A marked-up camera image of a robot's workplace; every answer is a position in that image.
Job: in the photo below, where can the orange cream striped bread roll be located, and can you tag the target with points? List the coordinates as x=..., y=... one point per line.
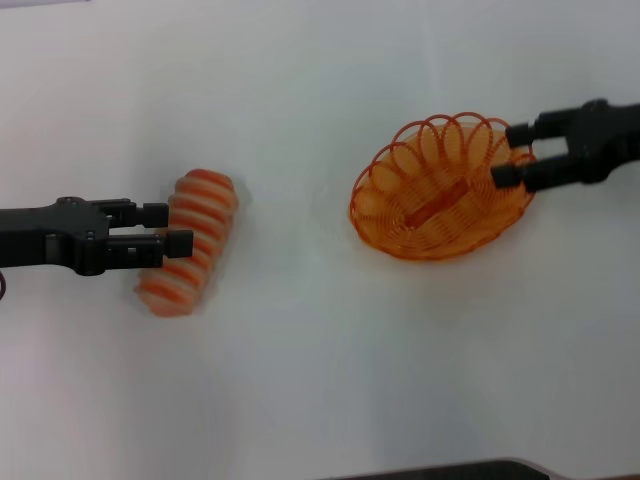
x=210, y=197

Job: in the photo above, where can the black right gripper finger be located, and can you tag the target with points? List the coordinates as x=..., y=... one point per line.
x=537, y=175
x=540, y=129

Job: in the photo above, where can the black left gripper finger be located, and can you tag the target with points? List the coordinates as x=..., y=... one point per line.
x=150, y=215
x=150, y=247

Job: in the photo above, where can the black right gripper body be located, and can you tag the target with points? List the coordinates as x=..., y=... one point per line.
x=605, y=145

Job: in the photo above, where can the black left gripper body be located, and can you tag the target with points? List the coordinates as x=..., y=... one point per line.
x=55, y=235

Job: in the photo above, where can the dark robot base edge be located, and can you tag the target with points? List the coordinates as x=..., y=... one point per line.
x=475, y=472

